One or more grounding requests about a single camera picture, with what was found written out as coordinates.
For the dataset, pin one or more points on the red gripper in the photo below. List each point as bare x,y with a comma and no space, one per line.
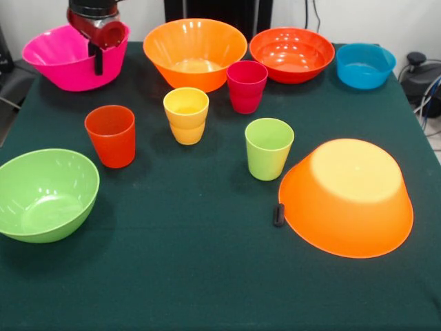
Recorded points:
103,34

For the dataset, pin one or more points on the pink plastic bowl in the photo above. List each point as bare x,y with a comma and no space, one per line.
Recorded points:
58,55

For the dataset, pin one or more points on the red plastic cup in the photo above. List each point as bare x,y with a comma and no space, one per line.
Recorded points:
110,145

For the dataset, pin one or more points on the orange plastic bowl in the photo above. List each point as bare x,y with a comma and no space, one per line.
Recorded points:
194,45
344,207

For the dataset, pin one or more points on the green plastic bowl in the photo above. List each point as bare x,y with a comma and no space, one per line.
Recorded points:
44,186

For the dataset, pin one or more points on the yellow plastic cup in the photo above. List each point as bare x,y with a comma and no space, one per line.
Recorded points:
186,120

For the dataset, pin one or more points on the crimson plastic cup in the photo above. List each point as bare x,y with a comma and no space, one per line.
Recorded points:
246,93

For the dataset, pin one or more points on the red plastic bowl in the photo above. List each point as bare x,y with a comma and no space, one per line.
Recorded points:
293,51

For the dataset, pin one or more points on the green plastic cup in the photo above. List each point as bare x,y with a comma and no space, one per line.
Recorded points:
268,155

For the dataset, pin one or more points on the small black finger pad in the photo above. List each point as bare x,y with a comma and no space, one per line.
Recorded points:
279,215

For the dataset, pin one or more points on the dark green tablecloth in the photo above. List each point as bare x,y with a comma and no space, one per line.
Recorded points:
220,282

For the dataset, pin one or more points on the blue plastic bowl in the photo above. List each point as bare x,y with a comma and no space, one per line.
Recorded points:
365,69

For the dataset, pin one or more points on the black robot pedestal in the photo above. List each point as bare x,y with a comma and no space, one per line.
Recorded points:
213,10

